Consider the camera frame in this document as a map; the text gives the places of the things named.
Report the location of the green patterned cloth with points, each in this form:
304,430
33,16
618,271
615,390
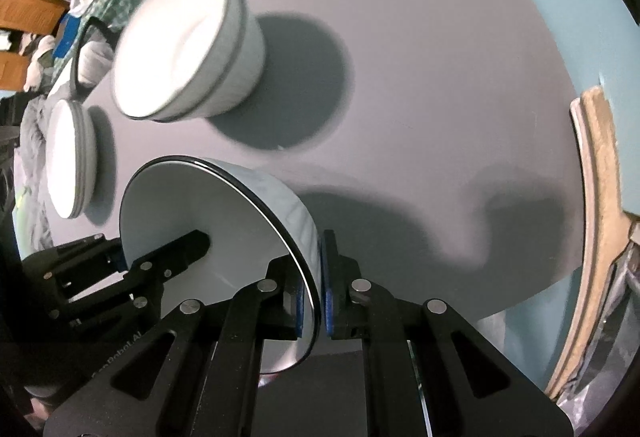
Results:
117,7

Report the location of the white cloth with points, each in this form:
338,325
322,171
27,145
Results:
97,59

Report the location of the small white plate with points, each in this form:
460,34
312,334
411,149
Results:
62,157

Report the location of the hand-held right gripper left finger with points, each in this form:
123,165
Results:
299,312

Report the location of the brown cardboard box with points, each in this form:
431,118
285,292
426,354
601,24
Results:
12,72
30,9

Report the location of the white shallow bowl black rim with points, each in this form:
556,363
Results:
190,207

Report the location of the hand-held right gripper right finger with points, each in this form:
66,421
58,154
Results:
330,307

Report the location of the silver foil sheet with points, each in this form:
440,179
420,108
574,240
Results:
620,297

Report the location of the light wooden board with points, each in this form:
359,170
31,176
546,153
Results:
597,157

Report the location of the white bowl grey stripe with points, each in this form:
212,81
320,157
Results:
165,47

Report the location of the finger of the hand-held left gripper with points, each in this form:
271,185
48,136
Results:
175,254
110,254

